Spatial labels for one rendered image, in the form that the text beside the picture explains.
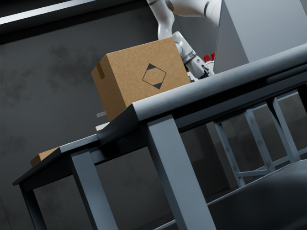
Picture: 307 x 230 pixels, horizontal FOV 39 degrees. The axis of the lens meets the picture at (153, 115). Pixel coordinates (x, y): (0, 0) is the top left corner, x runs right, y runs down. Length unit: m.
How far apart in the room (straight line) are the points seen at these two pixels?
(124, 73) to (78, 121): 3.00
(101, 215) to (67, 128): 3.29
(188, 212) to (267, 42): 0.71
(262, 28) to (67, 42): 3.56
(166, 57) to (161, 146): 0.88
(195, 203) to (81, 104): 3.80
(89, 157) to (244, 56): 0.57
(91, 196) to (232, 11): 0.72
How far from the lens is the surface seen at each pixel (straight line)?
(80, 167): 1.33
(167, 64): 1.72
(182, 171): 0.90
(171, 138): 0.90
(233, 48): 1.42
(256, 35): 1.42
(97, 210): 1.33
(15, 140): 4.55
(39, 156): 1.81
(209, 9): 1.64
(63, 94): 4.65
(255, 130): 3.72
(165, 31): 2.21
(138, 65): 1.67
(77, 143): 1.31
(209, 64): 2.33
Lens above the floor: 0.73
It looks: 4 degrees up
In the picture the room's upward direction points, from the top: 21 degrees counter-clockwise
